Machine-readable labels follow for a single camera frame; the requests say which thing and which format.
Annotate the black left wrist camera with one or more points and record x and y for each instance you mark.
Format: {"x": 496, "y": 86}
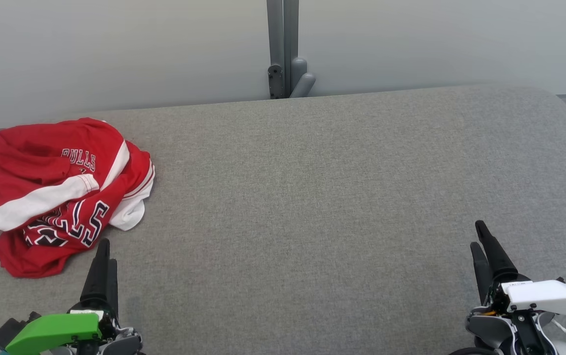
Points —
{"x": 9, "y": 331}

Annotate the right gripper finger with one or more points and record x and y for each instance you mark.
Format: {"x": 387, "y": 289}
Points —
{"x": 482, "y": 276}
{"x": 500, "y": 261}

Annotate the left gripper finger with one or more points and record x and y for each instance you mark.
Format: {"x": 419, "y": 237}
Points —
{"x": 96, "y": 281}
{"x": 113, "y": 291}

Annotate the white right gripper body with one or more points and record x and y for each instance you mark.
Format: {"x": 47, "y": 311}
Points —
{"x": 544, "y": 296}

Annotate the red Bulls jersey shirt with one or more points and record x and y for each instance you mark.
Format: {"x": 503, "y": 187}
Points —
{"x": 80, "y": 227}

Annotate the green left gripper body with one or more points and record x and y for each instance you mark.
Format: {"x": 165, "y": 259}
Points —
{"x": 56, "y": 330}

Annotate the red white-striped shorts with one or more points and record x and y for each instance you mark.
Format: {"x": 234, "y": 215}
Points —
{"x": 26, "y": 162}

